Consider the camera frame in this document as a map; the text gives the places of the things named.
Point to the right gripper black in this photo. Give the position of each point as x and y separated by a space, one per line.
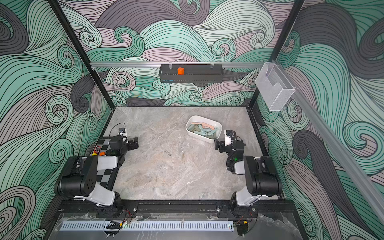
224 149

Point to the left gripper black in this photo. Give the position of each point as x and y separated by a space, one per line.
130 143

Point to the white storage box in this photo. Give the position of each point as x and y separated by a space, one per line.
206 135

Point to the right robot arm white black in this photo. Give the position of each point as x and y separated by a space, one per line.
261 180

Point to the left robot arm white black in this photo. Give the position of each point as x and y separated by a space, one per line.
87 178

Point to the pink folding knife top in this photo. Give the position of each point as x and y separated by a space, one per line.
202 126

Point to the small colourful toy blocks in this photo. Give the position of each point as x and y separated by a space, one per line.
98 151

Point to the orange cube on shelf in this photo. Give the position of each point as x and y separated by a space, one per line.
180 71

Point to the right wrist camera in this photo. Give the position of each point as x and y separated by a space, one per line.
229 137

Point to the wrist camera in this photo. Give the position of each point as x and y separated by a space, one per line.
229 137
121 131

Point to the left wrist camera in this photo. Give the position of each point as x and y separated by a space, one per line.
121 131

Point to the black wall shelf tray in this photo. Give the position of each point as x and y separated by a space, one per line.
196 74

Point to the clear plastic wall bin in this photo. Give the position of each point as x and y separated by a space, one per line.
274 86

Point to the aluminium rail back wall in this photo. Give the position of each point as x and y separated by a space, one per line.
136 64

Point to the aluminium rail wall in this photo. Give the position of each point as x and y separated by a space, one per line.
362 181
136 64

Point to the white slotted cable duct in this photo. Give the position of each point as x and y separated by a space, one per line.
183 225

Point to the aluminium rail right wall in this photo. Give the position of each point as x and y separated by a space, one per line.
362 181

